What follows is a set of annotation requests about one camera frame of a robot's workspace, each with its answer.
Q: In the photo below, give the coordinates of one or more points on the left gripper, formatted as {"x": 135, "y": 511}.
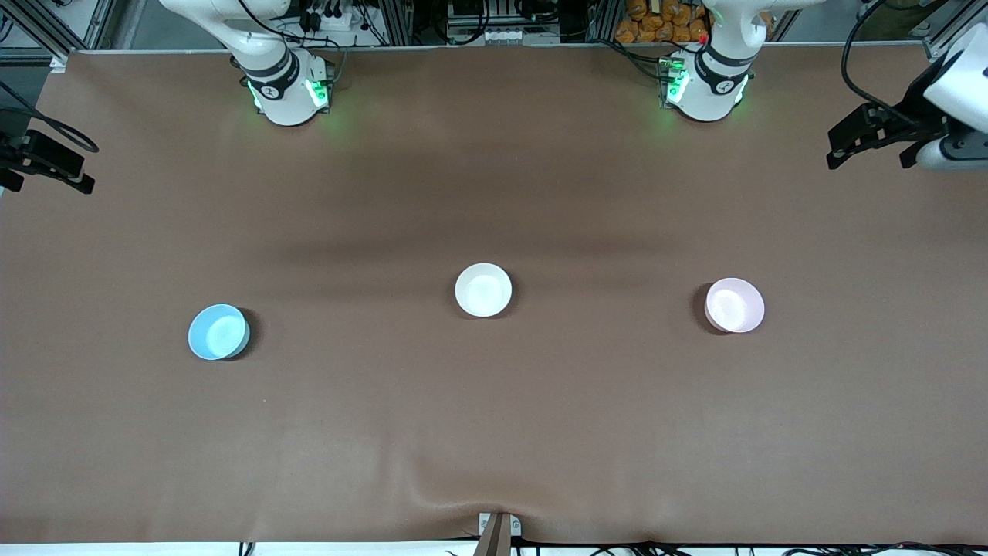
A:
{"x": 911, "y": 123}

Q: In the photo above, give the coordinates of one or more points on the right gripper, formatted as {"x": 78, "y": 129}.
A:
{"x": 11, "y": 150}

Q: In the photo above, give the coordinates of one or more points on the pink bowl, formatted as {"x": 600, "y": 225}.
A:
{"x": 735, "y": 305}

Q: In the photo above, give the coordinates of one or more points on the blue bowl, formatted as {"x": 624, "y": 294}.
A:
{"x": 218, "y": 332}

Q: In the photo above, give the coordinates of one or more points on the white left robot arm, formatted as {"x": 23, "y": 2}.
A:
{"x": 710, "y": 85}

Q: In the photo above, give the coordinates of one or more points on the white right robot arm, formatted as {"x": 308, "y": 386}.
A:
{"x": 285, "y": 93}

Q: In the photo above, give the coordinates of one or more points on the white bowl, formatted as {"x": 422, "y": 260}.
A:
{"x": 483, "y": 290}

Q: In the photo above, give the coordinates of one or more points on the orange packaged goods pile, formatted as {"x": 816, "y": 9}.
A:
{"x": 656, "y": 23}

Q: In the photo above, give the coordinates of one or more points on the white power strip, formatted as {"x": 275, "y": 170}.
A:
{"x": 332, "y": 19}

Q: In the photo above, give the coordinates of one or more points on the brown table cover mat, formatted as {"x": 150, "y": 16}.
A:
{"x": 494, "y": 425}

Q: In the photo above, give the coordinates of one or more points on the aluminium frame post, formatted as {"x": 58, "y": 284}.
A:
{"x": 940, "y": 46}
{"x": 397, "y": 23}
{"x": 46, "y": 35}
{"x": 603, "y": 22}

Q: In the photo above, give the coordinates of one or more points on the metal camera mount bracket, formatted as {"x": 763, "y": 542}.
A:
{"x": 498, "y": 537}

